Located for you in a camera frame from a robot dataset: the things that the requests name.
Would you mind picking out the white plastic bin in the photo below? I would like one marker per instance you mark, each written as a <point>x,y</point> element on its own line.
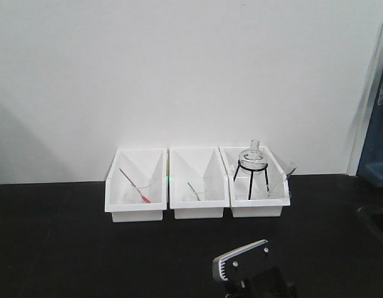
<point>203,168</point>
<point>136,185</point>
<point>260,205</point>

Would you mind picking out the middle white plastic bin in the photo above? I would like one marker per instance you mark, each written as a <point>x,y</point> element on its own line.
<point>203,168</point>

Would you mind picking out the left white plastic bin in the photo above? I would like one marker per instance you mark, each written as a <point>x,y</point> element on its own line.
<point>136,185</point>

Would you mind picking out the black wire tripod stand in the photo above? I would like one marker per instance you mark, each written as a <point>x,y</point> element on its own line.
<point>251,170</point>

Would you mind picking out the black lab sink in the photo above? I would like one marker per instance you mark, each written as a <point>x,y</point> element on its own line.
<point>372,217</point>

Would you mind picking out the green pipette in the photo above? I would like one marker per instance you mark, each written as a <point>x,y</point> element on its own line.
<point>194,191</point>

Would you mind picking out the right white plastic bin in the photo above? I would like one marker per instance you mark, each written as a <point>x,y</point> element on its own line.
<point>260,205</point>

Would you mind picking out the grey drying pegboard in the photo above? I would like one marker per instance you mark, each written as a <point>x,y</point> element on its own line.
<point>370,165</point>

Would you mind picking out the round glass flask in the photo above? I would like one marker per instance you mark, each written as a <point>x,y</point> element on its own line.
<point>252,158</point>

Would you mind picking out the red pipette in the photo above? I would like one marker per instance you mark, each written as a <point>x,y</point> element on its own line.
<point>144,198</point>

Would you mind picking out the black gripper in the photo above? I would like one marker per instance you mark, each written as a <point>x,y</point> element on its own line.
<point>241,268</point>

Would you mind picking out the clear plastic pipette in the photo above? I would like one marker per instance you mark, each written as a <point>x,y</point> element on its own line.
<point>277,187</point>

